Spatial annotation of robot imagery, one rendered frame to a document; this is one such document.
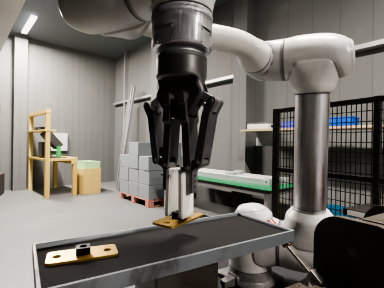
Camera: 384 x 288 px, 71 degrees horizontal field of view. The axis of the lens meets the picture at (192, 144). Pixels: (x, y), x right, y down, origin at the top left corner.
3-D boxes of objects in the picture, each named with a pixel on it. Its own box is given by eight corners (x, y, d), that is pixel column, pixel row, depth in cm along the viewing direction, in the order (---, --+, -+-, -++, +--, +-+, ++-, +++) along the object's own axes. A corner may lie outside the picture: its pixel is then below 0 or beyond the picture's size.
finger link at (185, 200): (189, 168, 41) (194, 168, 41) (189, 214, 41) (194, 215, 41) (178, 169, 39) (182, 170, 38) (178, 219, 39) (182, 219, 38)
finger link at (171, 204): (170, 168, 39) (166, 168, 40) (168, 216, 40) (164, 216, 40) (182, 167, 42) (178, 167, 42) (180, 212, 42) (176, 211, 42)
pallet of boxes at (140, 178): (181, 202, 602) (182, 142, 602) (148, 208, 545) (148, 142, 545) (150, 194, 699) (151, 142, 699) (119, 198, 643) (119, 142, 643)
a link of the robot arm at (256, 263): (235, 249, 111) (235, 196, 109) (281, 258, 103) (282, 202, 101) (222, 268, 96) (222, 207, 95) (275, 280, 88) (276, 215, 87)
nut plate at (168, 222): (172, 229, 36) (172, 220, 36) (150, 224, 38) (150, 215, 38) (204, 215, 43) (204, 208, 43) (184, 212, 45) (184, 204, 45)
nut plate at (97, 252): (44, 267, 31) (44, 256, 31) (47, 254, 35) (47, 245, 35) (118, 256, 35) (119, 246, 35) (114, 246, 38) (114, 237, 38)
